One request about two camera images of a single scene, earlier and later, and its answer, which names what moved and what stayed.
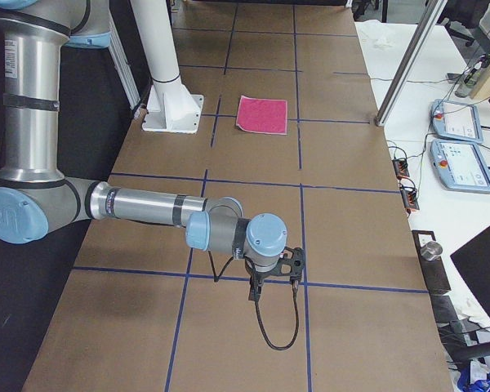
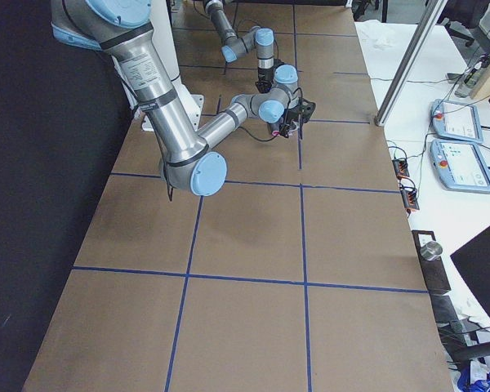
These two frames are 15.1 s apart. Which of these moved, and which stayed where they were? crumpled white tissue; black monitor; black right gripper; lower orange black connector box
Moved: black right gripper
Stayed: black monitor; lower orange black connector box; crumpled white tissue
